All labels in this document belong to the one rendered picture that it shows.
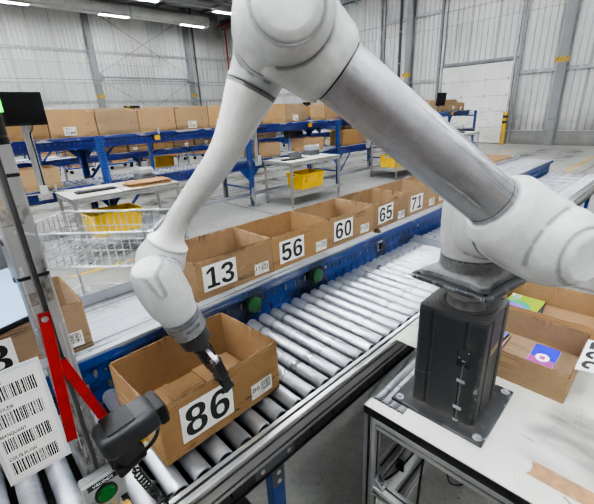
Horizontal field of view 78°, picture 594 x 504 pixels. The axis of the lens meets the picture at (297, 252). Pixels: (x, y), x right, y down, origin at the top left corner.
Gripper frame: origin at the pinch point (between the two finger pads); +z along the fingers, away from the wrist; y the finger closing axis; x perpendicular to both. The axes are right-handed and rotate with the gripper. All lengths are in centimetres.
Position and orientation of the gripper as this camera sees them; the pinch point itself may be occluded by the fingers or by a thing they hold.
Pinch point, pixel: (223, 380)
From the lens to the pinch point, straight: 108.1
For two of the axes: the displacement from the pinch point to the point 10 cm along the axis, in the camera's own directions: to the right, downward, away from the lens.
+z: 2.9, 7.8, 5.5
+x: 6.6, -5.8, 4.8
